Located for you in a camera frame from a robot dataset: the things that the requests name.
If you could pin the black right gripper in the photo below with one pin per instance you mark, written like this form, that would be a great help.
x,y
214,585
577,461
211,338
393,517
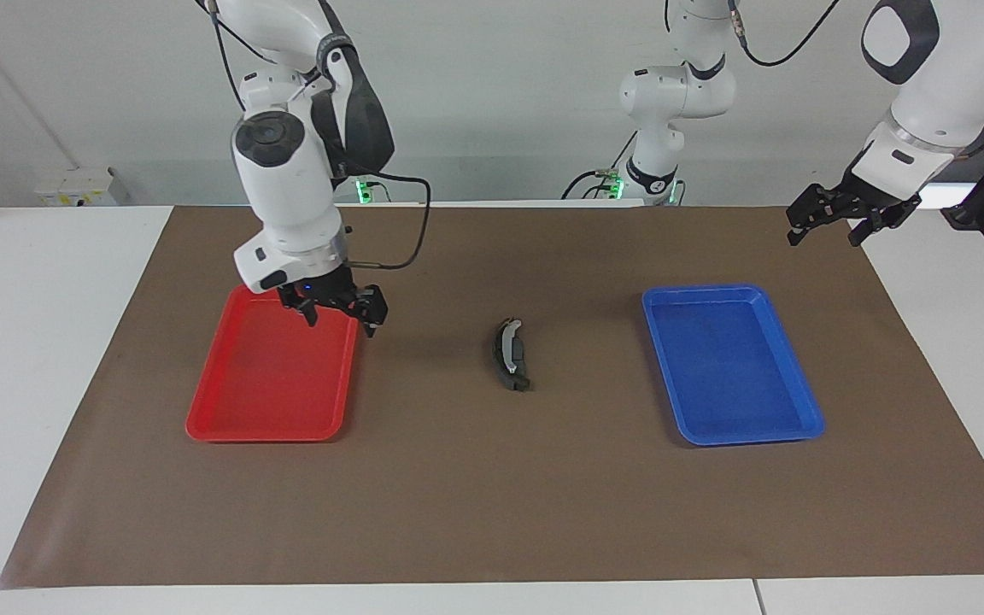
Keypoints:
x,y
321,292

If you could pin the brown table mat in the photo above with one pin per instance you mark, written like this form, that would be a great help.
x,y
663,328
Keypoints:
x,y
492,495

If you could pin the blue plastic tray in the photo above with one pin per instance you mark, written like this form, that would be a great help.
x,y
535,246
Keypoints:
x,y
740,376

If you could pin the long curved brake pad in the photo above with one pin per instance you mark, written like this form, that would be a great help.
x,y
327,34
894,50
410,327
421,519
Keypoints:
x,y
506,346

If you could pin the white wall socket box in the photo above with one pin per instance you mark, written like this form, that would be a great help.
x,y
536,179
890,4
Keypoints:
x,y
73,188

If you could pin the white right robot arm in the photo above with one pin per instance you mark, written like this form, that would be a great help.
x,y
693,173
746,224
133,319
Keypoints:
x,y
283,179

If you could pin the red plastic tray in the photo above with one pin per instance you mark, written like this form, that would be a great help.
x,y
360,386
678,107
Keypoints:
x,y
261,393

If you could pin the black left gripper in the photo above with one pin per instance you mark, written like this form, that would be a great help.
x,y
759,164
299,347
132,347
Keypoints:
x,y
876,186

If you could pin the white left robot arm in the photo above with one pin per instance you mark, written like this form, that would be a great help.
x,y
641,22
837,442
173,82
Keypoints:
x,y
945,85

